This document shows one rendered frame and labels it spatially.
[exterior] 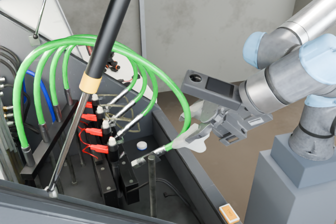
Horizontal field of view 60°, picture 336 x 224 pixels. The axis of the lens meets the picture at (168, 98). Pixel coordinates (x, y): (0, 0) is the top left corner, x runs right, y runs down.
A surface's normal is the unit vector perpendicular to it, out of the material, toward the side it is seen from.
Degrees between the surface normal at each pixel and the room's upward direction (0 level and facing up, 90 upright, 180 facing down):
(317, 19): 49
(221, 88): 19
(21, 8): 90
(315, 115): 90
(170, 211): 0
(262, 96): 83
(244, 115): 103
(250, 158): 0
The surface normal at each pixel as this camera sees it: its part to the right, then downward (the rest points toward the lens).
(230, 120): 0.63, -0.44
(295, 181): -0.97, 0.14
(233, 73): 0.26, 0.51
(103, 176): 0.00, -0.85
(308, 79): -0.43, 0.49
